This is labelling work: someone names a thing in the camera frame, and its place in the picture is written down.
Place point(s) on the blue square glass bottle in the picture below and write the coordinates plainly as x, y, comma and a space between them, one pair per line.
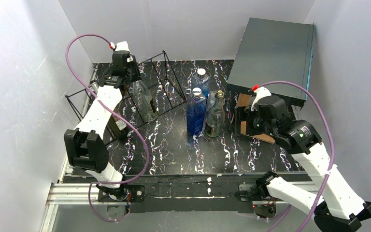
195, 113

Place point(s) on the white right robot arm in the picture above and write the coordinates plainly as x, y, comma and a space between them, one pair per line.
335, 207

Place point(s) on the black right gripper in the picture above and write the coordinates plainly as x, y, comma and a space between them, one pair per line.
245, 118

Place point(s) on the grey metal box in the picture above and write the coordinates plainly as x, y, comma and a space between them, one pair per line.
273, 51

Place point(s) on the aluminium frame rail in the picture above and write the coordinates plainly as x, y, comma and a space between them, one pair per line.
69, 190

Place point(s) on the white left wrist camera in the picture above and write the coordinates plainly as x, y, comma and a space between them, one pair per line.
120, 46

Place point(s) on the blue bottle with silver cap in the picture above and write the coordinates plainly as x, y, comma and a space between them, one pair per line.
201, 80

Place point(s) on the clear bottle with gold rim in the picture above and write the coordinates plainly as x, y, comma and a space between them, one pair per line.
216, 115

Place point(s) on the dark green wine bottle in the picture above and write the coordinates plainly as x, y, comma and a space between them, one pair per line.
118, 127

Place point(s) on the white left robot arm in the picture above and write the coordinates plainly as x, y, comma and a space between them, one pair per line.
84, 144

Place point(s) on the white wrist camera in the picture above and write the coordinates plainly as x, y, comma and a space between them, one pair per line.
120, 46
260, 92

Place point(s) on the black wire wine rack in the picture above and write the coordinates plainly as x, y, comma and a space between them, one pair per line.
166, 80

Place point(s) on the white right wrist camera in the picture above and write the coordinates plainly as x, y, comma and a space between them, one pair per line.
260, 92

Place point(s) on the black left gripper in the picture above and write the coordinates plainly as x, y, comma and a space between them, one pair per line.
114, 79

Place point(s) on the clear glass bottle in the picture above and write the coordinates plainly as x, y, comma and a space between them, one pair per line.
144, 101

